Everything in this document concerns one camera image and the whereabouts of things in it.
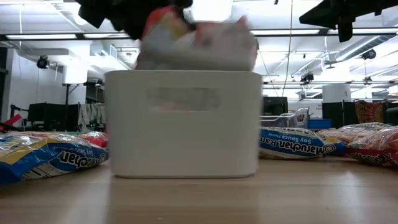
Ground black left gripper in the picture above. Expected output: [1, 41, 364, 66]
[76, 0, 197, 40]

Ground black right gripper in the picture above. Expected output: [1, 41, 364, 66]
[298, 0, 398, 43]

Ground orange Maruchan noodle packet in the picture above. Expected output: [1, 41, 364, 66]
[78, 131, 109, 149]
[135, 5, 259, 72]

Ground clear plastic container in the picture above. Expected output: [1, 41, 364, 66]
[260, 107, 311, 129]

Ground red Maruchan noodle packet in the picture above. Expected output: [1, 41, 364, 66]
[317, 122, 394, 144]
[344, 126, 398, 169]

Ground blue Maruchan noodle packet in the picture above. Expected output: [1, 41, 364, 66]
[0, 132, 110, 186]
[258, 126, 348, 160]

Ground white plastic bin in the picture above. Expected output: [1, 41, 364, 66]
[104, 69, 264, 179]

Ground white LED light bar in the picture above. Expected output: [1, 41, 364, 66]
[83, 33, 130, 39]
[5, 34, 78, 40]
[251, 29, 321, 35]
[328, 27, 398, 35]

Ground white cabinet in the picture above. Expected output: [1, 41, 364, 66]
[322, 83, 352, 103]

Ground black square monitor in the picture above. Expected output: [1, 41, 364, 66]
[262, 96, 289, 116]

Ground patterned orange tapestry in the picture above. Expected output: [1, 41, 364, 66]
[354, 100, 388, 124]

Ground blue storage box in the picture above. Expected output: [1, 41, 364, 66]
[307, 118, 333, 130]

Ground black desk monitors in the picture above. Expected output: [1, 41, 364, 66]
[27, 102, 80, 124]

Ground red angled object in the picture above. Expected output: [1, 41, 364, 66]
[2, 114, 23, 127]

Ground thin hanging cable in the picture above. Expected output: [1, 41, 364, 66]
[281, 0, 295, 97]

